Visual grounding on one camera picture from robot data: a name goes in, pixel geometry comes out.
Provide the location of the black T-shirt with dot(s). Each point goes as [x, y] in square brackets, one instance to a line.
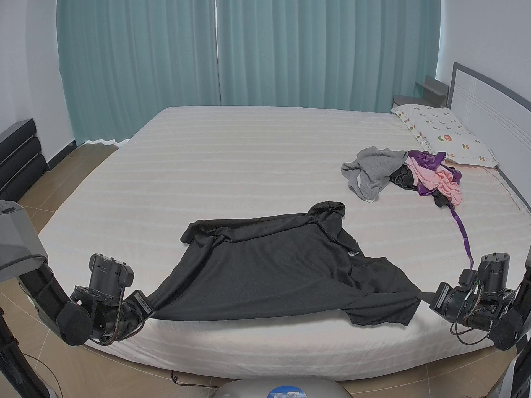
[269, 276]

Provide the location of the bed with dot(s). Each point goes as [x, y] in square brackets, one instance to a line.
[228, 160]

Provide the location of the black chest of drawers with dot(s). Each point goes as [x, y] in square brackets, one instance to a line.
[18, 160]

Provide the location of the grey garment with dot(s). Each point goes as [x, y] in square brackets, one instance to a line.
[373, 168]

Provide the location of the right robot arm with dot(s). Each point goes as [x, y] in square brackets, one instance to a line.
[506, 326]

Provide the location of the blue-green curtain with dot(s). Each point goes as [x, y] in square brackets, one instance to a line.
[137, 56]
[323, 39]

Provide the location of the pile of clothes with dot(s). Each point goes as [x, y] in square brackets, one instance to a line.
[435, 176]

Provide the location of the grey bedside table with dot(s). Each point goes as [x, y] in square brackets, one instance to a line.
[431, 89]

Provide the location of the white printed pillow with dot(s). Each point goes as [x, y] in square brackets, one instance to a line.
[444, 133]

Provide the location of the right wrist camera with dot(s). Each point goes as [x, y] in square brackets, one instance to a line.
[468, 279]

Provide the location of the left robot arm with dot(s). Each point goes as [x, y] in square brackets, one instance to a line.
[74, 321]

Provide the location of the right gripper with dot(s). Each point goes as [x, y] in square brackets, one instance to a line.
[444, 299]

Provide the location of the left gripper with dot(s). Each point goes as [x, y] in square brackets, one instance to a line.
[139, 309]

